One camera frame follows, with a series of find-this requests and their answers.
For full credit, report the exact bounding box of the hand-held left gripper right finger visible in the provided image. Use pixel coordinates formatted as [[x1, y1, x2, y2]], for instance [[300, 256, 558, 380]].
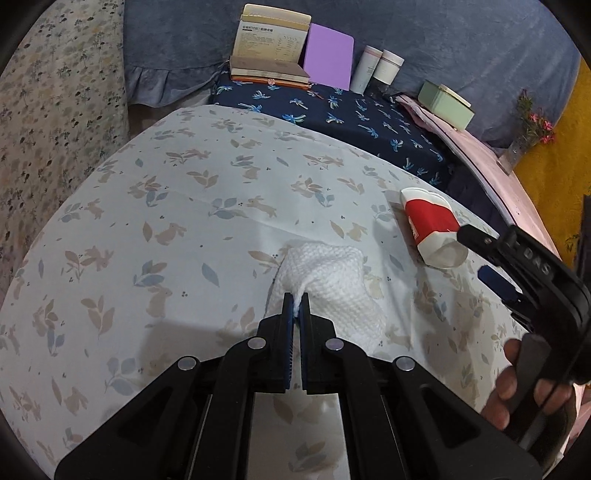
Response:
[[298, 295, 543, 480]]

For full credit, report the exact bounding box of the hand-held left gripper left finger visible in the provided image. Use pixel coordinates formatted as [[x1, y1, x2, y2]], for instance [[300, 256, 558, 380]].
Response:
[[54, 292, 296, 480]]

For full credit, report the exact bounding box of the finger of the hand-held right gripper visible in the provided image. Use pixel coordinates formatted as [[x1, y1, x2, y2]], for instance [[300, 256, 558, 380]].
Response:
[[456, 224, 507, 260], [478, 265, 523, 320]]

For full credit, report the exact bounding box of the white knitted cloth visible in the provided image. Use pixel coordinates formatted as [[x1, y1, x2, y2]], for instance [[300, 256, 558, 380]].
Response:
[[267, 243, 386, 358]]

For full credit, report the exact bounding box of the red and white paper cup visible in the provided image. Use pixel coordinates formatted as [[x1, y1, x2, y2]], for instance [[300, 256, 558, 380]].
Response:
[[399, 187, 469, 269]]

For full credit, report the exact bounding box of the person's right hand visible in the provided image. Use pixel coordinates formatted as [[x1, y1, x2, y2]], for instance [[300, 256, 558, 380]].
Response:
[[482, 339, 578, 432]]

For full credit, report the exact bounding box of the dark purple table skirt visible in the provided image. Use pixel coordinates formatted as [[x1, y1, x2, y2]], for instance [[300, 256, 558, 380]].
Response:
[[443, 171, 509, 232]]

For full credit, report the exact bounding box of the pink printed sheet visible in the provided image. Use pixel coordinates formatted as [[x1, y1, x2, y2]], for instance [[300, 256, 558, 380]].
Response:
[[397, 92, 578, 273]]

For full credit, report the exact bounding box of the glass vase with pink flowers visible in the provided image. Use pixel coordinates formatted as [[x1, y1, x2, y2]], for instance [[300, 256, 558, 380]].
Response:
[[499, 89, 556, 175]]

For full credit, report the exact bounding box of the yellow backdrop cloth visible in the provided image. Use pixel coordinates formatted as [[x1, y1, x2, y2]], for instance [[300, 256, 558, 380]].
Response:
[[512, 60, 591, 259]]

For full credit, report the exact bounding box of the pale green box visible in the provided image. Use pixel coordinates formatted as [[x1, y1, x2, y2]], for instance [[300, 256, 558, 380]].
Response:
[[418, 80, 475, 131]]

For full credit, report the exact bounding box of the navy leaf-print cloth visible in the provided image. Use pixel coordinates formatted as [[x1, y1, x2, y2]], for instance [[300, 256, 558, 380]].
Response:
[[210, 74, 455, 195]]

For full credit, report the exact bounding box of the short white jar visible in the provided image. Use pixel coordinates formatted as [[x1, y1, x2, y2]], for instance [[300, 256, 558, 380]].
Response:
[[373, 50, 404, 86]]

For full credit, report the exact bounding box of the blue backdrop cloth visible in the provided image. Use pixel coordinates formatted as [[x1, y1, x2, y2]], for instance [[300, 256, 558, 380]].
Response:
[[122, 0, 583, 148]]

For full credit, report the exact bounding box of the tall white tumbler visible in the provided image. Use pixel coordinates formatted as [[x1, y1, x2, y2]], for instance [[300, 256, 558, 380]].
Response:
[[349, 45, 384, 94]]

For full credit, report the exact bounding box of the purple notebook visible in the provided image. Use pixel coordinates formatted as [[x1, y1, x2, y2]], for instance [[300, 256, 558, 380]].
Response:
[[302, 23, 355, 92]]

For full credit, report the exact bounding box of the brown notebook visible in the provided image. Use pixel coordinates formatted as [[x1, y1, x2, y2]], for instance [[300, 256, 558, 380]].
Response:
[[228, 55, 311, 86]]

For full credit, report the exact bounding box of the beige cardboard box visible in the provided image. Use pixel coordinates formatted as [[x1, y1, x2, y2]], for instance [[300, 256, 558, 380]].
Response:
[[231, 4, 312, 70]]

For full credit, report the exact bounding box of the floral print cloth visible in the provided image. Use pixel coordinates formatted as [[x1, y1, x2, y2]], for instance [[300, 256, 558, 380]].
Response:
[[0, 0, 132, 305]]

